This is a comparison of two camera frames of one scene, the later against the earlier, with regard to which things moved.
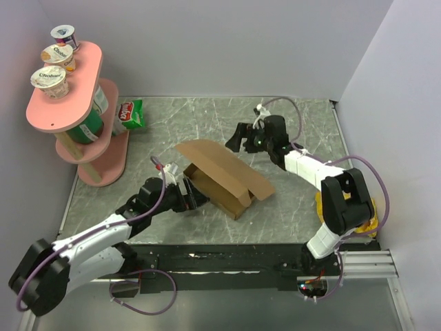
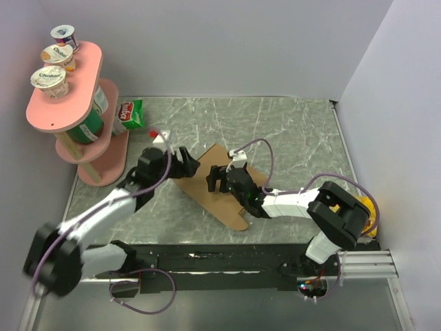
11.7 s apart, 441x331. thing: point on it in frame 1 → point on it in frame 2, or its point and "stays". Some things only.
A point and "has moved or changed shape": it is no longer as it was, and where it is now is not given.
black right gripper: [242, 132] → [218, 173]
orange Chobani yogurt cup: [59, 56] stays
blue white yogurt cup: [64, 36] stays
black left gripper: [194, 201] → [185, 169]
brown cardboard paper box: [229, 182] has moved or changed shape
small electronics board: [313, 287] stays
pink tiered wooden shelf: [102, 162] stays
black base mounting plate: [151, 268] stays
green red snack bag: [129, 114] stays
